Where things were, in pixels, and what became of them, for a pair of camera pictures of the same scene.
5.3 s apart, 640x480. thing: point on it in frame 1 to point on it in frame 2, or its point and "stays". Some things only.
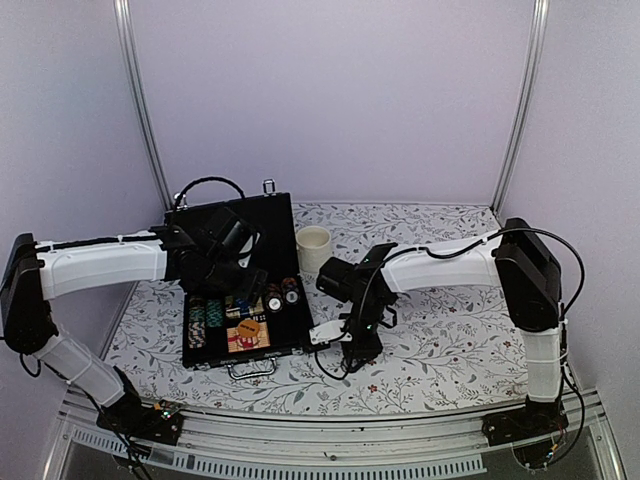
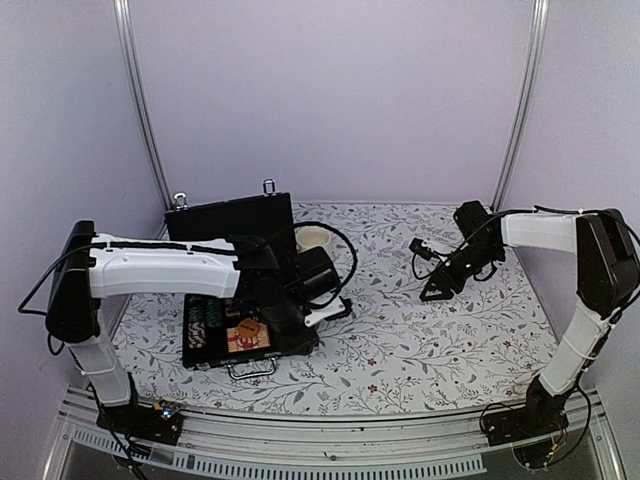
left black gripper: x=251 y=289 to x=294 y=345
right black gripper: x=366 y=350 to x=449 y=288
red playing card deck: x=238 y=342 stays
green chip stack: x=214 y=312 stays
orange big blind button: x=248 y=327 stays
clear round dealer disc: x=247 y=341 stays
